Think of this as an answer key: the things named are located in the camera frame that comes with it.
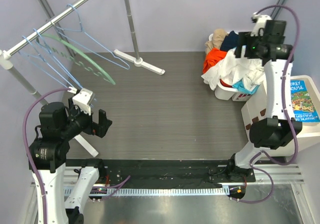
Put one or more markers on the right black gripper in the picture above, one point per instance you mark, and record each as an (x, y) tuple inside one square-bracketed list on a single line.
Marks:
[(242, 35)]

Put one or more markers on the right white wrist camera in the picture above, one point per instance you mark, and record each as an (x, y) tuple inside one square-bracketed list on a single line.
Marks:
[(260, 22)]

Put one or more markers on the white t shirt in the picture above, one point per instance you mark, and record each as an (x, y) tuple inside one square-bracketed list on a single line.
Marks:
[(232, 70)]

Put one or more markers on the white slotted cable duct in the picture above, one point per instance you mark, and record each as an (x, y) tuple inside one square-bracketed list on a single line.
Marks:
[(123, 192)]

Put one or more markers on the silver clothes rack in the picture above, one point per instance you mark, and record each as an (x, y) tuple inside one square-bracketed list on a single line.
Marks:
[(7, 65)]

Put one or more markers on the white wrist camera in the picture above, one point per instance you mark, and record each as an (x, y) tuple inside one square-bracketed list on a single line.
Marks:
[(260, 22), (82, 99)]

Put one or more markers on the navy garment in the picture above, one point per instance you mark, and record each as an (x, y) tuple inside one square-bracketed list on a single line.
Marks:
[(230, 41)]

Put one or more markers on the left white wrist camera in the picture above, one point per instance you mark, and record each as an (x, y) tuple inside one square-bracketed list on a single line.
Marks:
[(82, 99)]

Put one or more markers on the blue treehouse book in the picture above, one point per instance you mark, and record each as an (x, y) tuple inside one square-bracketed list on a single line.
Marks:
[(302, 103)]

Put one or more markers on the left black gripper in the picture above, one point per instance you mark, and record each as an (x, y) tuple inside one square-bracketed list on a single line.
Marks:
[(103, 123)]

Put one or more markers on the beige garment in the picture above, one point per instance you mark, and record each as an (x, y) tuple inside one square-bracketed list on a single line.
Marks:
[(216, 40)]

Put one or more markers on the white laundry basket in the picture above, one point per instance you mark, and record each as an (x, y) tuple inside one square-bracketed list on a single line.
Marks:
[(224, 91)]

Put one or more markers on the white drawer unit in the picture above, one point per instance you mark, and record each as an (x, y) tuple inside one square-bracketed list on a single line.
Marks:
[(254, 110)]

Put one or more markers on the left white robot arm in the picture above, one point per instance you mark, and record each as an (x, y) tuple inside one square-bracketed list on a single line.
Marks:
[(58, 125)]

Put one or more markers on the orange t shirt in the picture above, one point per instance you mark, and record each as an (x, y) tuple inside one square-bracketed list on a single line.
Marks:
[(212, 58)]

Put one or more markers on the cyan t shirt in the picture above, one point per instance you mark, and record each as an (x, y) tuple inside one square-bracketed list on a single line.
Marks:
[(241, 88)]

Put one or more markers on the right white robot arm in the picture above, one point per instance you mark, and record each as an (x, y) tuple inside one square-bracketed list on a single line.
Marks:
[(279, 127)]

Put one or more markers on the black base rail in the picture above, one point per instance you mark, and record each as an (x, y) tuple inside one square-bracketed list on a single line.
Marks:
[(171, 174)]

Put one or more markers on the green plastic hanger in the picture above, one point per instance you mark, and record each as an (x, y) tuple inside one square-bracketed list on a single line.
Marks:
[(101, 72)]

